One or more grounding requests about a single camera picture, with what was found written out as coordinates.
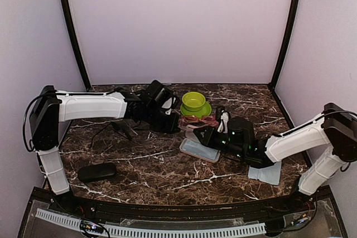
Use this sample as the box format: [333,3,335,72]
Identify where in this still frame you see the green bowl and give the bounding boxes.
[182,91,206,111]

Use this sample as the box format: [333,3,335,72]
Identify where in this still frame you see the black frame post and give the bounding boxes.
[60,0,91,91]
[270,0,299,89]

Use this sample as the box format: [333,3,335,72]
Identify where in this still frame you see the left black frame post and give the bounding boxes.
[60,0,91,91]

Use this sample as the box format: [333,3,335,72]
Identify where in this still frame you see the right black frame post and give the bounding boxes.
[270,0,299,89]

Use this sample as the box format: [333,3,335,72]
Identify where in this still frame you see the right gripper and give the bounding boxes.
[194,125,246,159]

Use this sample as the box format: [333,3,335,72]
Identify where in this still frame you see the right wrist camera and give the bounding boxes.
[215,106,230,134]

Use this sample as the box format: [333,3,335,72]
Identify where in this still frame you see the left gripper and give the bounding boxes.
[144,105,181,134]

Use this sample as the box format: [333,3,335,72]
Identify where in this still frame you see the black sunglasses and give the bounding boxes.
[90,122,133,148]

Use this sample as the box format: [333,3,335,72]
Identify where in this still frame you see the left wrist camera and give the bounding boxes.
[161,95,179,115]

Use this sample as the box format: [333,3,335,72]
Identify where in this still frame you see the blue cleaning cloth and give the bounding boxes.
[180,139,220,163]
[248,162,282,186]

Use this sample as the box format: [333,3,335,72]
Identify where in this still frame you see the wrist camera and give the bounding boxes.
[161,95,179,115]
[215,106,230,134]

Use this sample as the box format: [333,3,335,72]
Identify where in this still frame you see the white slotted cable duct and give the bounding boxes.
[35,208,266,237]

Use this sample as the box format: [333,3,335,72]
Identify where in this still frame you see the black front rail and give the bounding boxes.
[30,186,332,225]

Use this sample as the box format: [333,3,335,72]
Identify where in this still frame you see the pink glasses case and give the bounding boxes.
[179,129,220,163]

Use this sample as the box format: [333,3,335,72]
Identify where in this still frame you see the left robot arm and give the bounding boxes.
[22,80,180,213]

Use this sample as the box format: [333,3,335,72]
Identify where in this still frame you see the black glasses case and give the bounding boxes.
[78,163,117,183]

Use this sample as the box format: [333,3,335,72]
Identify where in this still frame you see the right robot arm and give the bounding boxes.
[193,103,356,212]

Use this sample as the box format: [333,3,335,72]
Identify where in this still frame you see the green plate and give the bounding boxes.
[180,102,212,119]

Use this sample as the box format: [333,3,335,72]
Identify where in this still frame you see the pink sunglasses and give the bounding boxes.
[178,115,218,143]

